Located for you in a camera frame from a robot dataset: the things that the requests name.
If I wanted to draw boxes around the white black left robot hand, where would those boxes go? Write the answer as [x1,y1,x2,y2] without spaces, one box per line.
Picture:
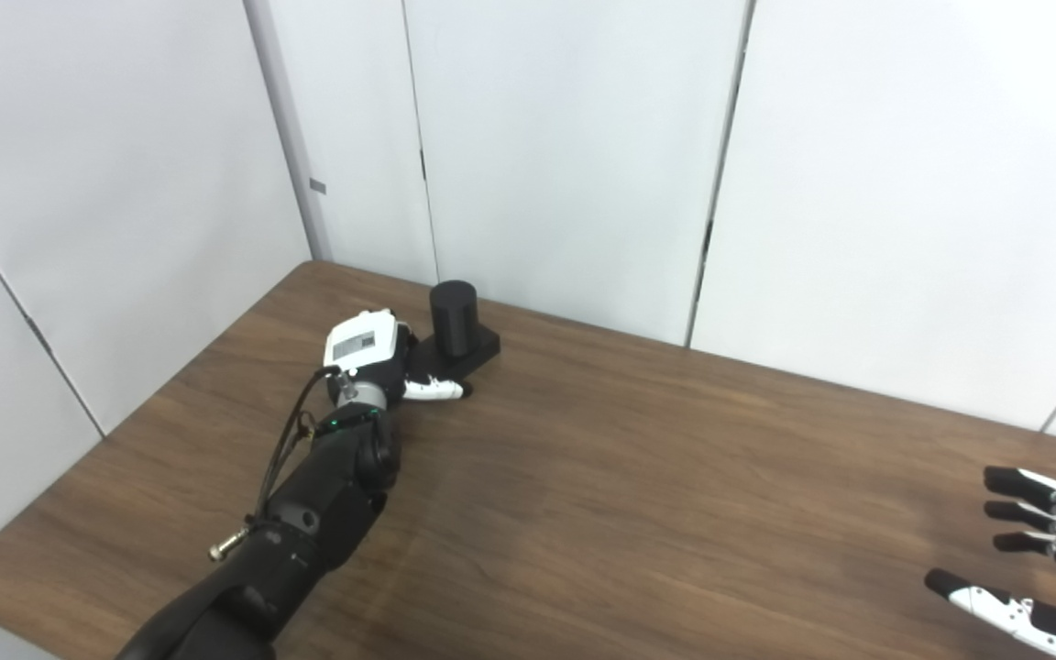
[322,309,474,413]

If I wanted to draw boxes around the black peg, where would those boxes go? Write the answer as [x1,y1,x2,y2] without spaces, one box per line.
[404,280,501,381]

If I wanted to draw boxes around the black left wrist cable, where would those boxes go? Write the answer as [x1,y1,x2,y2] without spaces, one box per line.
[209,365,346,562]

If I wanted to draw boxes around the grey wall corner post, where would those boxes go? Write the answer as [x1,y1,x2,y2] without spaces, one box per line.
[244,0,335,262]

